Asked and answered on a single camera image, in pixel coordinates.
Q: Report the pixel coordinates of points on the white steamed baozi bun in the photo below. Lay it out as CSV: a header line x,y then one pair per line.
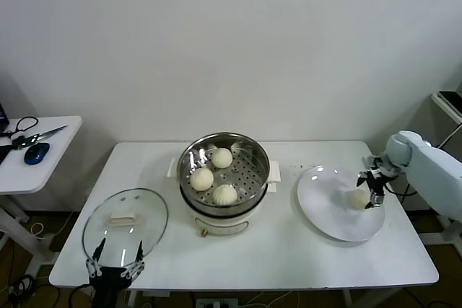
x,y
222,158
202,179
224,195
356,200

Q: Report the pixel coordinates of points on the black flat device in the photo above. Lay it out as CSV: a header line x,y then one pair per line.
x,y
451,102

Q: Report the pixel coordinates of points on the blue computer mouse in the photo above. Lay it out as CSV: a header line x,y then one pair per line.
x,y
36,153

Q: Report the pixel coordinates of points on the stainless steel steamer basket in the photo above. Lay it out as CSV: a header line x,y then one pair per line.
x,y
249,178

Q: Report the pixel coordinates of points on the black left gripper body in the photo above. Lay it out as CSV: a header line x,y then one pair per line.
x,y
106,279

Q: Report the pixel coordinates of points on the white electric cooker base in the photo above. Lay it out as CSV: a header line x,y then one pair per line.
x,y
220,219

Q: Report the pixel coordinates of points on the black device with lights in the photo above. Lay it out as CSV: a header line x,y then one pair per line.
x,y
21,142

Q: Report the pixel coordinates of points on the white side table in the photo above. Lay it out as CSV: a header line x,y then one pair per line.
x,y
39,174

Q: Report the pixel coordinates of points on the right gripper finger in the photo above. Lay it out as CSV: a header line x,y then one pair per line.
x,y
362,178
377,198

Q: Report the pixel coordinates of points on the round glass pot lid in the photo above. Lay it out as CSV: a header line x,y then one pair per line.
x,y
126,236

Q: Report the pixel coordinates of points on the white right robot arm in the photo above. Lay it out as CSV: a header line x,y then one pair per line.
x,y
433,174

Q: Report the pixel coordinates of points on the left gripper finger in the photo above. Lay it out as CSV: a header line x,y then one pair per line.
x,y
98,252
140,252

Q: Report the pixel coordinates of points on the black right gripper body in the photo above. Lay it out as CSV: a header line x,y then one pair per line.
x,y
379,177

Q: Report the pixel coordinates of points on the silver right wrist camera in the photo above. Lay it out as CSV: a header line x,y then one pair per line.
x,y
373,162

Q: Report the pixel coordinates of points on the large white plate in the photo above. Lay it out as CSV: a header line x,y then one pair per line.
x,y
325,203

